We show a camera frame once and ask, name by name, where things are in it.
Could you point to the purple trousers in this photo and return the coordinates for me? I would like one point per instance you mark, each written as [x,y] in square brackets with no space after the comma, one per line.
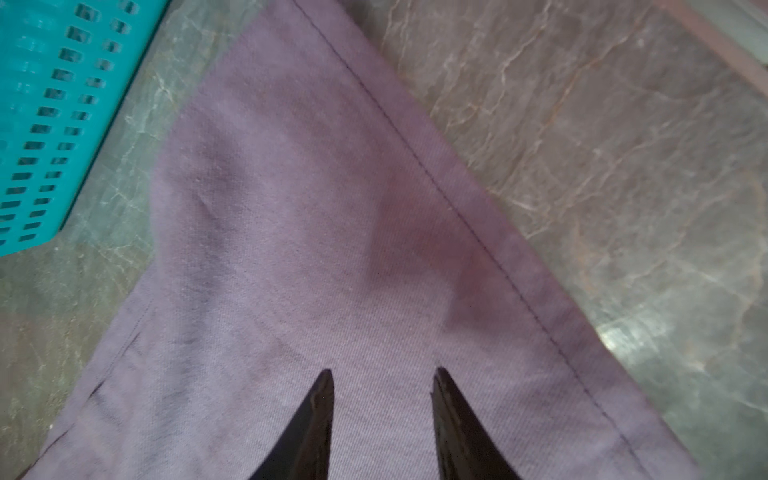
[308,215]

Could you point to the teal plastic basket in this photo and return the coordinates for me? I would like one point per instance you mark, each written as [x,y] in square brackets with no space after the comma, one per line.
[65,69]

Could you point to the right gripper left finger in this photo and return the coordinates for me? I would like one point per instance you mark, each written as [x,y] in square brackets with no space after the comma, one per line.
[302,452]

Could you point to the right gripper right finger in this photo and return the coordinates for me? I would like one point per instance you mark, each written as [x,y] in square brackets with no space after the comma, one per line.
[465,451]

